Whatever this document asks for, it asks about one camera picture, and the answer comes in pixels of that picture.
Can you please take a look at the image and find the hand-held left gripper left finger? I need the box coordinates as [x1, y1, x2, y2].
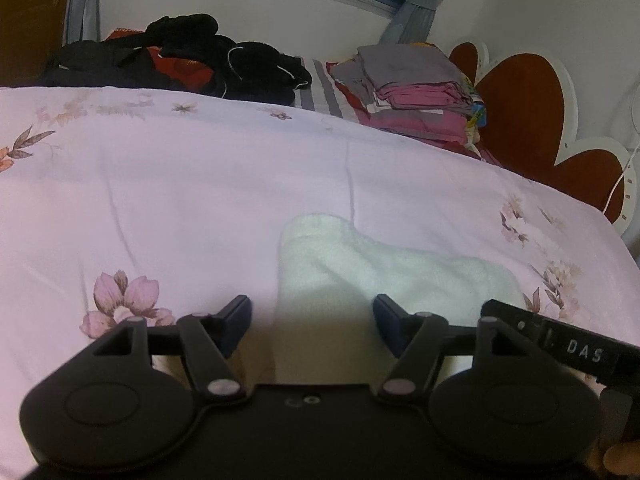
[91, 294, 253, 402]

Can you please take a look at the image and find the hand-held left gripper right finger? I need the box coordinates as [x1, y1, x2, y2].
[372, 293, 540, 403]

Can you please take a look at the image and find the white fluffy towel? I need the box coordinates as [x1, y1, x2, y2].
[272, 213, 525, 387]

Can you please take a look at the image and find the stack of folded clothes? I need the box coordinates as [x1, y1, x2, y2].
[326, 41, 490, 155]

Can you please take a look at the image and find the pile of black clothes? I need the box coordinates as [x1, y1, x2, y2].
[34, 12, 314, 107]

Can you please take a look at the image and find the person's right hand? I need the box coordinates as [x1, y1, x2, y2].
[602, 441, 640, 480]

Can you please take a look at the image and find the pink floral bedsheet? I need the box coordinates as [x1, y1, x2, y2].
[0, 85, 640, 480]

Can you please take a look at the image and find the heart-shaped brown headboard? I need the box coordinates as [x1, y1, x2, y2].
[446, 40, 640, 242]

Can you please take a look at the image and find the grey white striped cloth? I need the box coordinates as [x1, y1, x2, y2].
[291, 56, 362, 122]

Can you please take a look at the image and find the grey blue curtain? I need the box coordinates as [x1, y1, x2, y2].
[376, 0, 469, 47]
[61, 0, 105, 47]

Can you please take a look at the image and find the brown wooden wardrobe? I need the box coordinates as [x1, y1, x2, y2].
[0, 0, 74, 87]

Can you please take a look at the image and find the white cable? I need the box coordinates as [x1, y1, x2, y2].
[601, 137, 640, 217]

